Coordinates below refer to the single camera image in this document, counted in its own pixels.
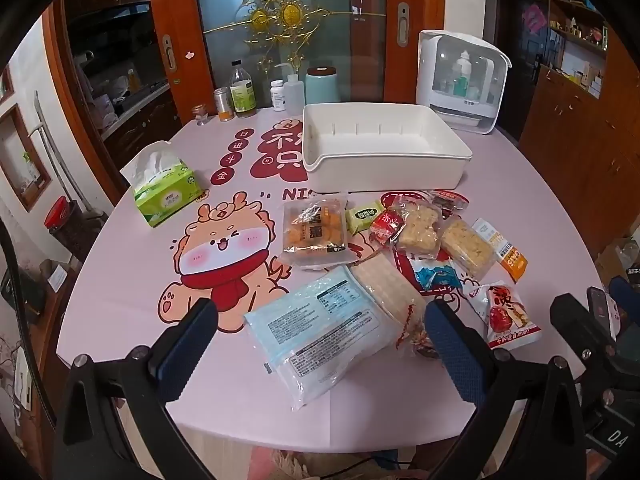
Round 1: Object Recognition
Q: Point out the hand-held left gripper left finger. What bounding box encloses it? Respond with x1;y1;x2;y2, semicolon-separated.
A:
52;297;221;480

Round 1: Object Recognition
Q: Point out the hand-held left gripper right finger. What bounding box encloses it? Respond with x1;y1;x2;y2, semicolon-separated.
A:
424;299;591;480

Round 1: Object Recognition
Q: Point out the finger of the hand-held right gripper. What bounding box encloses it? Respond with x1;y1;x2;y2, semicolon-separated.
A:
587;277;640;338
550;296;619;366

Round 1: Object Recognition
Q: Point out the red white cookie packet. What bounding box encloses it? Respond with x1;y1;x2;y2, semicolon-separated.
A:
394;302;428;356

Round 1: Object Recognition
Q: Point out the white red fruit packet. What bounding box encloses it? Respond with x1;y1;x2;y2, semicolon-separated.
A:
462;280;543;351

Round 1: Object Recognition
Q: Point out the blue snack packet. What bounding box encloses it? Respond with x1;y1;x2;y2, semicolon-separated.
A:
407;255;463;293

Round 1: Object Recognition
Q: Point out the orange white bar packet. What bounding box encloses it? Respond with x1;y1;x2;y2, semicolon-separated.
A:
472;217;528;283

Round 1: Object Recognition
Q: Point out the cream wafer packet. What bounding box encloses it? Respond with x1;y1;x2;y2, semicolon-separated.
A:
350;252;426;331

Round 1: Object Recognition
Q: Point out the clear rice cake packet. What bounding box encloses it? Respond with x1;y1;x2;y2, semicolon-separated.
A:
390;195;446;261
440;215;501;281

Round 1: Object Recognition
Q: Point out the large white blue packet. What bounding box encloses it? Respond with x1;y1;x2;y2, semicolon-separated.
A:
243;265;408;408

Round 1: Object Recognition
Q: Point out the small red packet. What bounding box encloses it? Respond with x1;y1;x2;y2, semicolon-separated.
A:
369;209;407;246

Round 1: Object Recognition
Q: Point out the dark dried fruit packet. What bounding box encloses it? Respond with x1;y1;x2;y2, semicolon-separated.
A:
427;190;471;221

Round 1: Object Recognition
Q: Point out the small green packet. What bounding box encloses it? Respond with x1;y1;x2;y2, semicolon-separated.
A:
345;201;385;233

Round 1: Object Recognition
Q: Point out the clear orange cracker packet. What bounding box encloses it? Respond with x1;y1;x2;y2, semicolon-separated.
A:
277;192;351;266

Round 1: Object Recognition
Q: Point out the white plastic bin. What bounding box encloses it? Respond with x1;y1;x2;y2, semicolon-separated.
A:
302;102;473;195

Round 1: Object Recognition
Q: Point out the cardboard box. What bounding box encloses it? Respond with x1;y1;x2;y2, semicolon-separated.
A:
595;237;640;286

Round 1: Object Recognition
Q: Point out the green tissue box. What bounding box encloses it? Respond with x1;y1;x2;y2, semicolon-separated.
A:
120;141;210;229

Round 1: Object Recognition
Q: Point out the wooden cabinet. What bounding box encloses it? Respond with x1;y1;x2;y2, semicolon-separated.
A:
517;0;640;261

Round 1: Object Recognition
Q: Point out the metal can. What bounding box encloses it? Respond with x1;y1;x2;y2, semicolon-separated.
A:
213;87;236;122

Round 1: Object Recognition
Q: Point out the white pole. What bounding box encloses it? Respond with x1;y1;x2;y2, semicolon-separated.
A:
34;91;88;211

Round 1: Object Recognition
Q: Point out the glass bottle green label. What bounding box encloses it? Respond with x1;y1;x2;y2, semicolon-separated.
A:
229;60;257;119

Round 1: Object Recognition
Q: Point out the dark wooden door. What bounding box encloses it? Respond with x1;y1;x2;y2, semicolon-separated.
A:
495;0;551;96

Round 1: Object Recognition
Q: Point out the white sterilizer appliance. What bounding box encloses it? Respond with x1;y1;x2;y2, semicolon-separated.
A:
415;29;512;135

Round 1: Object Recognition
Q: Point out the white wash bottle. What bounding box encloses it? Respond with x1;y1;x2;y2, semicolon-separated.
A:
274;62;306;111

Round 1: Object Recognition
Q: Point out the white teal bottle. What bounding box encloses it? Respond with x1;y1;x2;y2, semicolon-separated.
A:
452;50;473;98

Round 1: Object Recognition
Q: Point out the teal canister brown lid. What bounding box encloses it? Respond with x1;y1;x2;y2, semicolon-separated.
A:
305;66;337;107

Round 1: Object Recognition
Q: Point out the pink paper decoration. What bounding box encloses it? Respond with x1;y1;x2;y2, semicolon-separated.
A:
521;2;547;33

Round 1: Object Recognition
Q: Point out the wooden glass sliding door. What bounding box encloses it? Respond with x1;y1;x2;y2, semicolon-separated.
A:
147;0;446;126

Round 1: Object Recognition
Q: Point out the gold door ornament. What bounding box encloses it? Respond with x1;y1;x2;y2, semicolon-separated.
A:
202;0;386;78

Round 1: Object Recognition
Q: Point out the wooden wall frame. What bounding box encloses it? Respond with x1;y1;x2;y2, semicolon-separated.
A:
0;102;52;211

